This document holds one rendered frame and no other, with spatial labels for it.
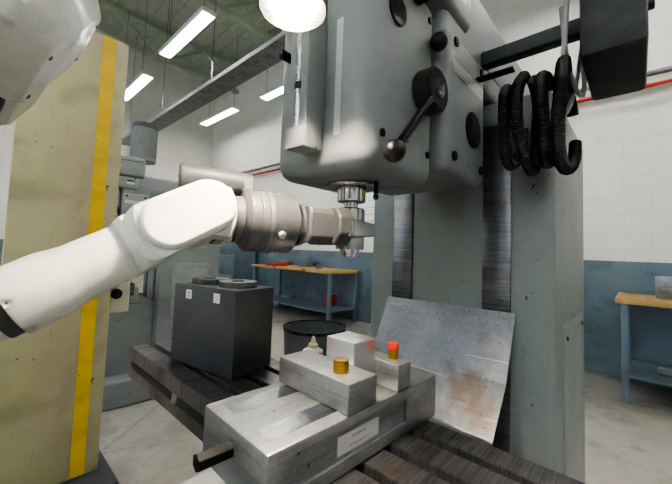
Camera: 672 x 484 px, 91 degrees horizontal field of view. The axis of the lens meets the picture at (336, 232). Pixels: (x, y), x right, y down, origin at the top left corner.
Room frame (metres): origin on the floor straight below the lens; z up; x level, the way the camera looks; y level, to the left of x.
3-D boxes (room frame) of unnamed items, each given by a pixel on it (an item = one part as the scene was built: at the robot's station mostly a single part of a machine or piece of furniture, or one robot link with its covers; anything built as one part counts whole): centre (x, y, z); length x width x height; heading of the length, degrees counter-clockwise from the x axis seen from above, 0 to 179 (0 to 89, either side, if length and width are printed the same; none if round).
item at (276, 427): (0.52, -0.01, 0.97); 0.35 x 0.15 x 0.11; 135
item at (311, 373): (0.51, 0.01, 1.01); 0.15 x 0.06 x 0.04; 45
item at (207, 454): (0.39, 0.13, 0.96); 0.04 x 0.02 x 0.02; 135
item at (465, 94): (0.69, -0.16, 1.47); 0.24 x 0.19 x 0.26; 48
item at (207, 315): (0.82, 0.27, 1.02); 0.22 x 0.12 x 0.20; 58
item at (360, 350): (0.55, -0.03, 1.03); 0.06 x 0.05 x 0.06; 45
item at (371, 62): (0.55, -0.03, 1.47); 0.21 x 0.19 x 0.32; 48
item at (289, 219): (0.51, 0.06, 1.23); 0.13 x 0.12 x 0.10; 30
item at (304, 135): (0.47, 0.05, 1.44); 0.04 x 0.04 x 0.21; 48
